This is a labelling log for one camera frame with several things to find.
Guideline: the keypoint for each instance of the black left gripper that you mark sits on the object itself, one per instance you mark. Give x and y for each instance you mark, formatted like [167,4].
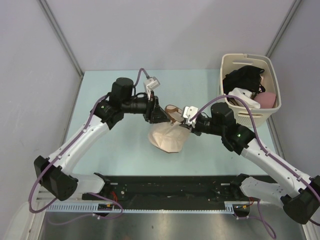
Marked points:
[159,115]

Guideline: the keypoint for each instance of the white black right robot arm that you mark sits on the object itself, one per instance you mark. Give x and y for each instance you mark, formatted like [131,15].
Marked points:
[296,192]

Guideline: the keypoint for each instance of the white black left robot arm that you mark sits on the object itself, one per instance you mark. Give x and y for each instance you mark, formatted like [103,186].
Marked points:
[54,172]

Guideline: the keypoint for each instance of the cream plastic laundry basket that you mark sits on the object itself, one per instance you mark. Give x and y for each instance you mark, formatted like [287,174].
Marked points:
[234,61]

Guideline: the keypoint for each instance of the pink bra cup in basket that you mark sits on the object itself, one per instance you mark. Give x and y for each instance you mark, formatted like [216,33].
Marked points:
[266,100]

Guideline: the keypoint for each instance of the white garment in basket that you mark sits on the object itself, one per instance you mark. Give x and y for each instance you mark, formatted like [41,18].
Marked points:
[244,95]

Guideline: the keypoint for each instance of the black garment in basket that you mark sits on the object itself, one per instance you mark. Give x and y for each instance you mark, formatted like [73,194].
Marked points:
[247,77]

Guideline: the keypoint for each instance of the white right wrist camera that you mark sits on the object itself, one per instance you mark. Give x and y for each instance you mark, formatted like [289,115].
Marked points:
[189,112]

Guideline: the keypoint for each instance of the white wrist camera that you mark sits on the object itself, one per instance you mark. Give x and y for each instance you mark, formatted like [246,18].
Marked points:
[189,112]
[150,84]

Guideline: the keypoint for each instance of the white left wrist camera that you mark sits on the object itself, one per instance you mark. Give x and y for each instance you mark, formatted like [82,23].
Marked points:
[150,84]

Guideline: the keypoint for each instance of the grey slotted cable duct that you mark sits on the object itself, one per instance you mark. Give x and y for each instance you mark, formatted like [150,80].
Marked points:
[103,208]

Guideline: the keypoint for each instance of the aluminium frame post right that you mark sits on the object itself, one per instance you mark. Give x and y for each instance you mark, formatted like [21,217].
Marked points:
[283,27]

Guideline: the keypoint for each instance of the aluminium frame post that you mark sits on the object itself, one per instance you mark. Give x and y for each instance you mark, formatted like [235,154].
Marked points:
[52,20]
[283,27]

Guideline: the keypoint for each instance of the aluminium frame post left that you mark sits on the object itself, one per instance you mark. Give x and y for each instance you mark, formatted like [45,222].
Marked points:
[52,20]

